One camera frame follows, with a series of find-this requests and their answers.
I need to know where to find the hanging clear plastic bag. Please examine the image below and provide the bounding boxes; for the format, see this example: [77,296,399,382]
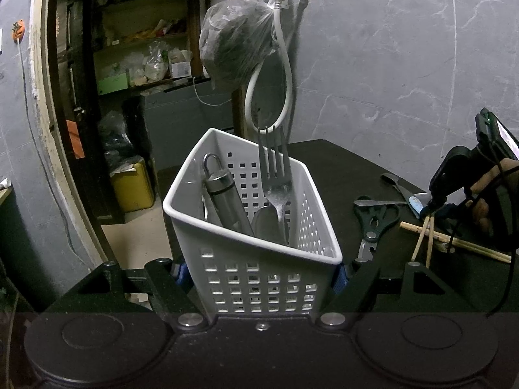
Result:
[199,0,277,90]

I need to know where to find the thin hanging wall cable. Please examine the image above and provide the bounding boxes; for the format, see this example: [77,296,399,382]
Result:
[18,42,89,269]

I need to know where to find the dark handled kitchen scissors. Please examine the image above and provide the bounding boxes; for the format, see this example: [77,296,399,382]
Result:
[353,199,401,265]

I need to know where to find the plain metal spoon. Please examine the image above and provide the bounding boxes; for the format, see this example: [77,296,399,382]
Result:
[380,172,412,205]

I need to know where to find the green box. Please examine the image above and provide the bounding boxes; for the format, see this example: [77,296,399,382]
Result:
[97,74,130,96]

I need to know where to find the white perforated utensil basket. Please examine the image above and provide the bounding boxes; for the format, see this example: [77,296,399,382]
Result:
[162,127,343,319]

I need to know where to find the white plastic bag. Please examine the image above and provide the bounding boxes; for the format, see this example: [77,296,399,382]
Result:
[143,41,170,82]

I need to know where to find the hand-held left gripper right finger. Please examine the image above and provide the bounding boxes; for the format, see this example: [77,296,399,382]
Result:
[314,261,480,334]

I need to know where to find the person's right hand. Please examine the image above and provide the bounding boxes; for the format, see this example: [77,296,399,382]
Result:
[466,163,513,231]

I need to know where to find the ornate handled metal spoon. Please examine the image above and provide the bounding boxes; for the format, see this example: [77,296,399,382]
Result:
[354,195,408,208]

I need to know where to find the yellow jerrycan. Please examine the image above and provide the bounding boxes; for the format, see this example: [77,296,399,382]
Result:
[109,157,156,214]

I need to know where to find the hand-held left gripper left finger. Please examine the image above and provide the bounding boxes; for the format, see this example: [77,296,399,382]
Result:
[51,258,208,334]

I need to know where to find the black plastic bag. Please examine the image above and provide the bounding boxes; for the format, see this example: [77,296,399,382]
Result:
[98,110,140,169]

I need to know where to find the blue white ceramic spoon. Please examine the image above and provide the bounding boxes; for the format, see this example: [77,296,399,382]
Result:
[407,194,430,218]

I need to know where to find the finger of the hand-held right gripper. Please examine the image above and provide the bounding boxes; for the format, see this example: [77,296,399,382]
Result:
[419,146,480,216]

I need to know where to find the white hose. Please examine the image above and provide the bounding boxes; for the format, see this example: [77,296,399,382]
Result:
[244,0,294,134]

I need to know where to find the thin white cable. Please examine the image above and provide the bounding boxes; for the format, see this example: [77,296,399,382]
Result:
[193,76,236,107]

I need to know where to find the wooden storage shelf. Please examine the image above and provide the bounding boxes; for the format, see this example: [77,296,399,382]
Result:
[91,0,236,98]

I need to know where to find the dark wooden door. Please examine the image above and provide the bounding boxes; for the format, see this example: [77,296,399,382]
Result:
[49,0,126,225]

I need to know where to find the steel tube with ring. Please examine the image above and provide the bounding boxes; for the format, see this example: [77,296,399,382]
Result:
[201,153,257,238]

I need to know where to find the orange door poster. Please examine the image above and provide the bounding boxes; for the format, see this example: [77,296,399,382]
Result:
[65,119,86,159]

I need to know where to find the pale door frame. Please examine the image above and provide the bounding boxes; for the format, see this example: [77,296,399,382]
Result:
[30,0,110,268]

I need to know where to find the grey cabinet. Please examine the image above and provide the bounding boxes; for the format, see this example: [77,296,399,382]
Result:
[140,87,244,175]

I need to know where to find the small carton box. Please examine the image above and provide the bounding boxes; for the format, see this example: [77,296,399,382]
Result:
[169,49,192,78]

